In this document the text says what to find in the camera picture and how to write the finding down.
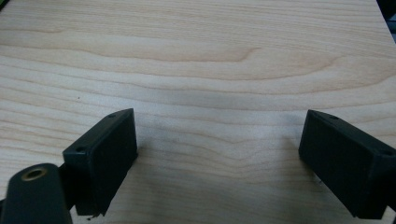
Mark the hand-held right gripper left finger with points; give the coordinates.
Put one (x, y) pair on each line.
(102, 161)

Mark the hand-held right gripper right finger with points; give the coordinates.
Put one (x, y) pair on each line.
(345, 168)

